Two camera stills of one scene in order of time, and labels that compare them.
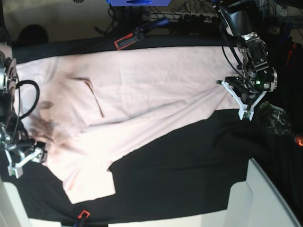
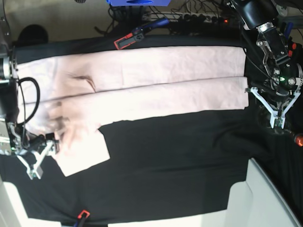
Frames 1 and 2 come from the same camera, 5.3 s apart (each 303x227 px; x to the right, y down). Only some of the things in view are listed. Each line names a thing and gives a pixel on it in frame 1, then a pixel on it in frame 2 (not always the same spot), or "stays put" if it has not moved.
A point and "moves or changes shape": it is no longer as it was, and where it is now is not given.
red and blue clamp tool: [139, 33] stays put
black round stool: [33, 34] stays put
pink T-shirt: [77, 104] moves or changes shape
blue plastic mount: [139, 3] stays put
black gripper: [248, 92] to [275, 91]
